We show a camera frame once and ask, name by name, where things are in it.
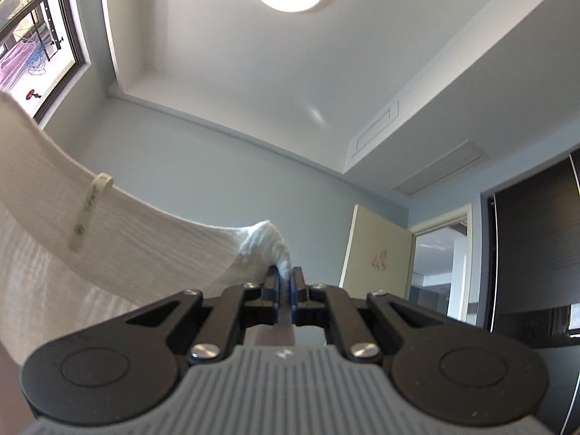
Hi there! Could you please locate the ceiling air vent slot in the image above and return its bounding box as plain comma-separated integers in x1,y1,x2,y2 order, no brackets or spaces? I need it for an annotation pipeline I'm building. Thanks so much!
353,100,401,155

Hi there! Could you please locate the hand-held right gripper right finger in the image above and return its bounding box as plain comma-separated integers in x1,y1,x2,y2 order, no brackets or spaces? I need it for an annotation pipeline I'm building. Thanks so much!
290,266,448,364

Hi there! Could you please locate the dark wardrobe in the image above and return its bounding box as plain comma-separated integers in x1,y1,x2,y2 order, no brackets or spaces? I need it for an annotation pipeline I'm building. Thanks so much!
482,147,580,349

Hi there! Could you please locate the cream door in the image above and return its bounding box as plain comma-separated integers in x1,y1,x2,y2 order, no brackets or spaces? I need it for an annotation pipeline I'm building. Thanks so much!
340,204,415,302

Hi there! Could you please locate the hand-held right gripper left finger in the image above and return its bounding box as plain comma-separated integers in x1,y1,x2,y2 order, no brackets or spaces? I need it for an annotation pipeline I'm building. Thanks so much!
122,265,281,365

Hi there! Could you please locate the white door frame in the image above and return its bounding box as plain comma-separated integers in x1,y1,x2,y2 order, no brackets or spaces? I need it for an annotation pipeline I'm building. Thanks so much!
408,204,475,327

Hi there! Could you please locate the ceiling air grille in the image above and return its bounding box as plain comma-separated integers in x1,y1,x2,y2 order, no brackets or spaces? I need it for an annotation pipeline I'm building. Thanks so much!
392,140,485,196

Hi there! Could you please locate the window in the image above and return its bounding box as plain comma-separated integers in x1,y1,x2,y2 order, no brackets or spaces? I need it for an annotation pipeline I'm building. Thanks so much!
0,0,88,124

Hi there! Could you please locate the white textured garment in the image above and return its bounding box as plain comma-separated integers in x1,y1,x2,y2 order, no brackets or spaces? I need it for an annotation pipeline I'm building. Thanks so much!
0,91,297,368

